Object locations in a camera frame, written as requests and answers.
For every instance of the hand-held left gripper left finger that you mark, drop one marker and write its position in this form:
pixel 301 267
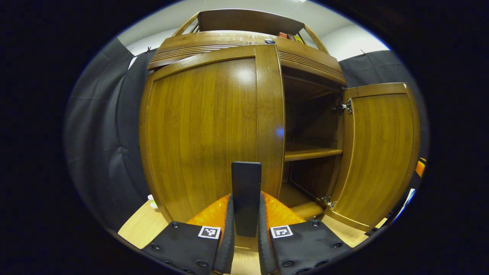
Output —
pixel 228 244

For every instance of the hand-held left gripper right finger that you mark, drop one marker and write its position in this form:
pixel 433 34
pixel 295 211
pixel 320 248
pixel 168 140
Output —
pixel 263 252

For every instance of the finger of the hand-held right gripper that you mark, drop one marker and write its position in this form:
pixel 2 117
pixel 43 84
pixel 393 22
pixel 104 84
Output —
pixel 421 168

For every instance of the wooden shoe cabinet door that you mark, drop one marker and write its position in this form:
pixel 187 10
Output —
pixel 198 130
pixel 378 152

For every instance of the wooden double-door shoe cabinet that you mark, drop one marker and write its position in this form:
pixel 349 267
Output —
pixel 214 42

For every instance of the silver door hinge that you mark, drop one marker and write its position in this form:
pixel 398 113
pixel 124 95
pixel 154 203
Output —
pixel 344 106
pixel 328 201

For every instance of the wooden cabinet drawer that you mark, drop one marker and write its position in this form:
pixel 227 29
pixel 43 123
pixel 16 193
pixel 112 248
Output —
pixel 313 61

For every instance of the blue and white book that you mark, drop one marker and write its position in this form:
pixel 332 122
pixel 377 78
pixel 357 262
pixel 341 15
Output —
pixel 409 196

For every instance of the small green toy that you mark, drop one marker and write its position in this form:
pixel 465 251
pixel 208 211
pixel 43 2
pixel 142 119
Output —
pixel 153 202

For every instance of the wooden inner shelf board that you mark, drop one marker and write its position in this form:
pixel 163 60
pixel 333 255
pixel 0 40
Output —
pixel 309 153

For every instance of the black backdrop cloth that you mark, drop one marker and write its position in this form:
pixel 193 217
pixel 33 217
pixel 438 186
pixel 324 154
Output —
pixel 99 133

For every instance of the dark red book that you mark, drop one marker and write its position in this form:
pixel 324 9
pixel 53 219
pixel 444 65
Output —
pixel 291 37

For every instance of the round black drawer knob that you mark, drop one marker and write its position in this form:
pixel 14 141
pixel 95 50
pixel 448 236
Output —
pixel 269 41

